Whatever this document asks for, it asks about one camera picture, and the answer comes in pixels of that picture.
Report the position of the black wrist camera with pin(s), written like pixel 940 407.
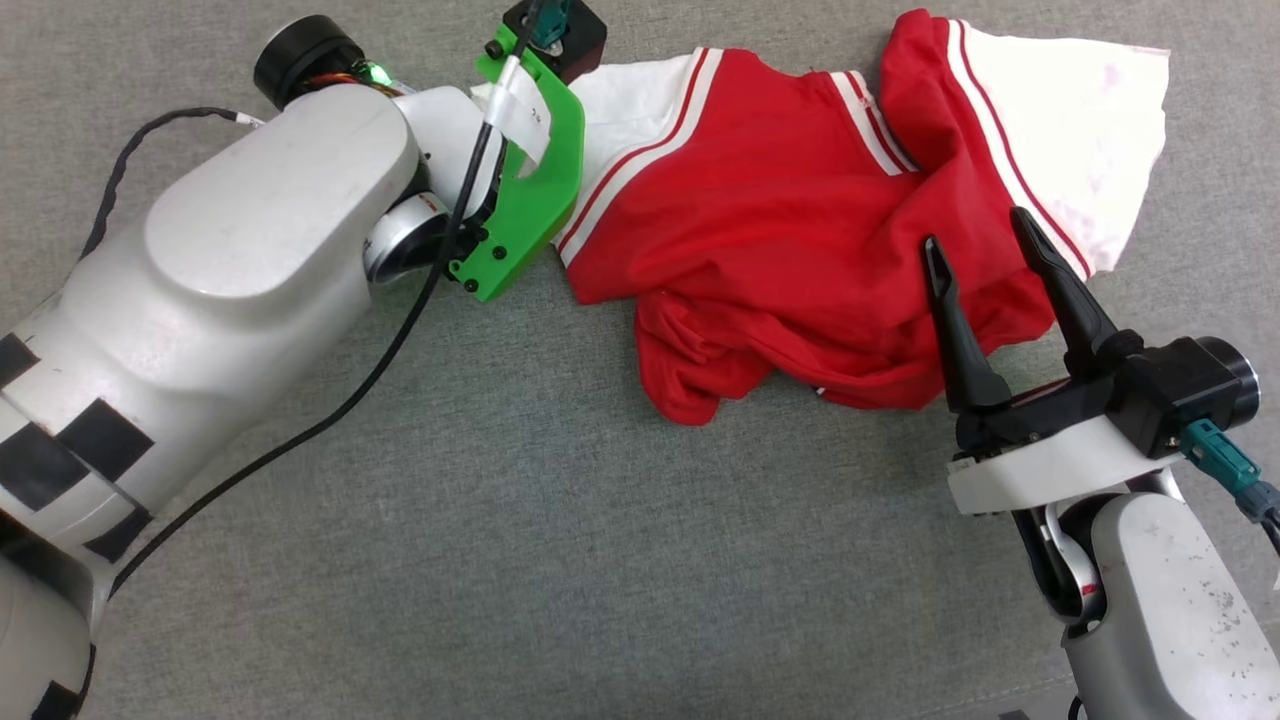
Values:
pixel 580 45
pixel 1170 395

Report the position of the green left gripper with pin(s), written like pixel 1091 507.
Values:
pixel 540 200

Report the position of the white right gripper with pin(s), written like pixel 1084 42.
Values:
pixel 1060 465

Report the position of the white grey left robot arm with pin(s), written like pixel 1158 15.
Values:
pixel 250 220

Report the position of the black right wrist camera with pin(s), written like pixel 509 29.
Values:
pixel 1170 395

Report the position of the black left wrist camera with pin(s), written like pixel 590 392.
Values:
pixel 580 45

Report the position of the red and white shirt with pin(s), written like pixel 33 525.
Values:
pixel 780 220

